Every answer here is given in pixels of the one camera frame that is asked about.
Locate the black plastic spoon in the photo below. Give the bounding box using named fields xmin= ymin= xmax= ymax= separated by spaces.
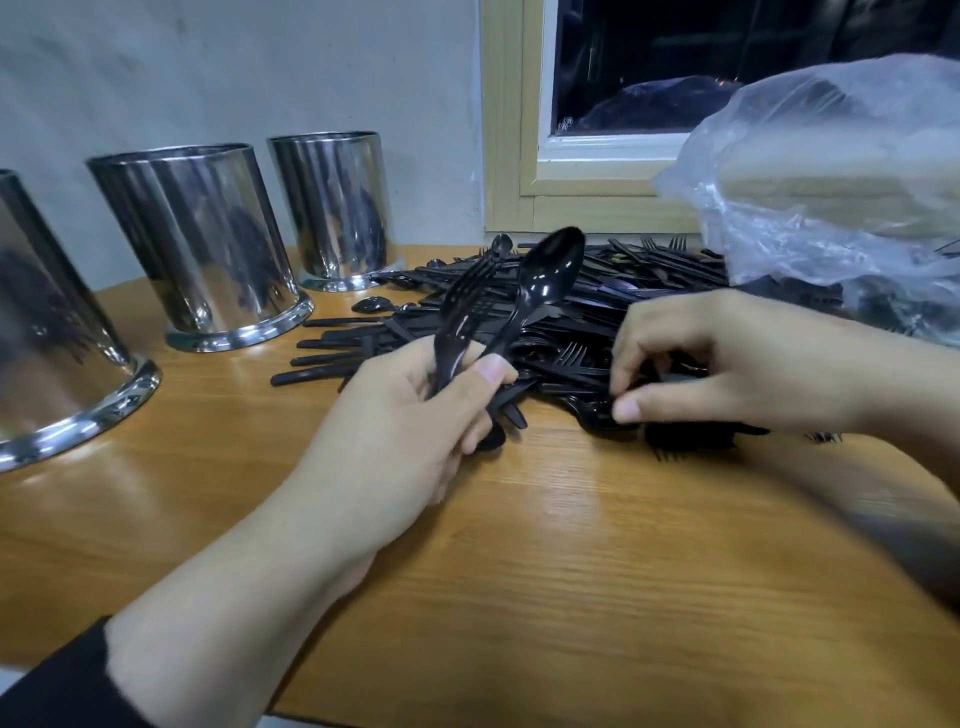
xmin=483 ymin=226 xmax=588 ymax=362

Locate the pile of black plastic cutlery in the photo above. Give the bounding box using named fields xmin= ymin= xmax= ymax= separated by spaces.
xmin=270 ymin=232 xmax=960 ymax=459

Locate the person's right forearm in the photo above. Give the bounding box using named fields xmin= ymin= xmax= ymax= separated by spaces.
xmin=810 ymin=322 xmax=960 ymax=617

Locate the black plastic fork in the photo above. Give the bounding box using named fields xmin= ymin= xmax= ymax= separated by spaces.
xmin=430 ymin=247 xmax=504 ymax=399

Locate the dark parked car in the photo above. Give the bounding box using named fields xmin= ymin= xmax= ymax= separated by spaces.
xmin=570 ymin=75 xmax=740 ymax=134

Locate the person's left hand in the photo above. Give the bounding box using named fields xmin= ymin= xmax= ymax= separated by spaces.
xmin=285 ymin=337 xmax=519 ymax=566

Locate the person's right hand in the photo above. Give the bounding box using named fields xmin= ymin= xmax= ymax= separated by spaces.
xmin=607 ymin=288 xmax=851 ymax=438

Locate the person's left forearm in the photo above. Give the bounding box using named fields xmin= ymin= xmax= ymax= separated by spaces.
xmin=0 ymin=510 xmax=377 ymax=728

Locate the clear plastic bag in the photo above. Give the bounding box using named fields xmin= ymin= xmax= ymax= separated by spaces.
xmin=654 ymin=54 xmax=960 ymax=347

